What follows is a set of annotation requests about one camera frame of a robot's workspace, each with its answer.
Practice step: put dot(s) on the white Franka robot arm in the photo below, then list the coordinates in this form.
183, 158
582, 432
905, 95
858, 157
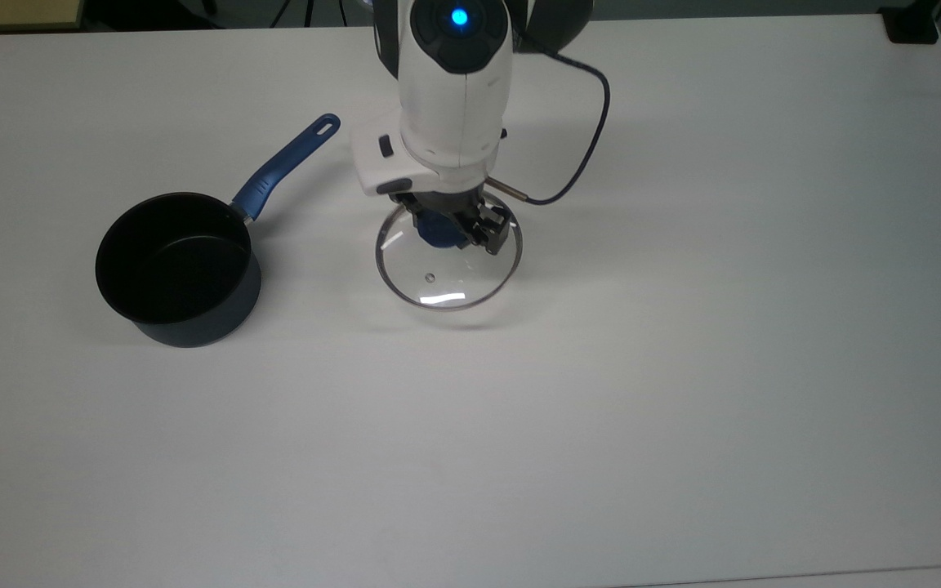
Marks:
454, 98

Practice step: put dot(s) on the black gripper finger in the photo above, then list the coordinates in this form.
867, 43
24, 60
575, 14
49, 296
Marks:
421, 220
488, 229

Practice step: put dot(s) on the yellowish wooden board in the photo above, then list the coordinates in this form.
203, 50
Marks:
13, 12

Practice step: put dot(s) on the glass lid with blue knob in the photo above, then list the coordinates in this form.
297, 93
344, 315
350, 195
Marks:
446, 282

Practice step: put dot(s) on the black table clamp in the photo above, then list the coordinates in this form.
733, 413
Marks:
912, 24

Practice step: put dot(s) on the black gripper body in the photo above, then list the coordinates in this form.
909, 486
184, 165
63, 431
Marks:
450, 202

